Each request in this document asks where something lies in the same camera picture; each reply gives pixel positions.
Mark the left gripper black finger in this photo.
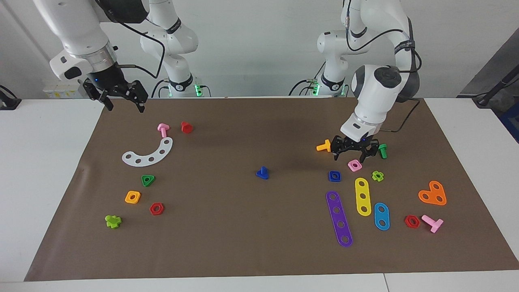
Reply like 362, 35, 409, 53
330, 138, 345, 161
358, 143, 380, 164

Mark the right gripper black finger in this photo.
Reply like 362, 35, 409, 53
128, 79, 148, 114
97, 88, 114, 111

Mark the yellow three-hole plate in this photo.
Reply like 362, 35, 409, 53
355, 178, 372, 217

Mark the blue two-hole plate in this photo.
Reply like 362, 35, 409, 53
374, 202, 390, 231

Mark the white curved five-hole plate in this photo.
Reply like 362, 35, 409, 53
122, 137, 174, 167

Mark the purple four-hole plate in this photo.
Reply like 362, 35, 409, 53
326, 191, 353, 247

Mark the orange heart three-hole plate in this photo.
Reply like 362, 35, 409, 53
418, 181, 447, 206

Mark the black table clamp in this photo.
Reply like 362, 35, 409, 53
0, 85, 21, 111

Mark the brown paper table mat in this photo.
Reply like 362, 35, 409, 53
24, 97, 519, 281

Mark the black stand leg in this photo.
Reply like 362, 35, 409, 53
458, 67, 519, 108

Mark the blue crate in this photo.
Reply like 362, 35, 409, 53
498, 103, 519, 143

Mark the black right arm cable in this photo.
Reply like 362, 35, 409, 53
116, 18, 167, 79

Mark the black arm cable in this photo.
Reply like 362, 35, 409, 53
343, 0, 422, 133
116, 18, 167, 79

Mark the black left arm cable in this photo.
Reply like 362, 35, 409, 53
343, 0, 422, 133

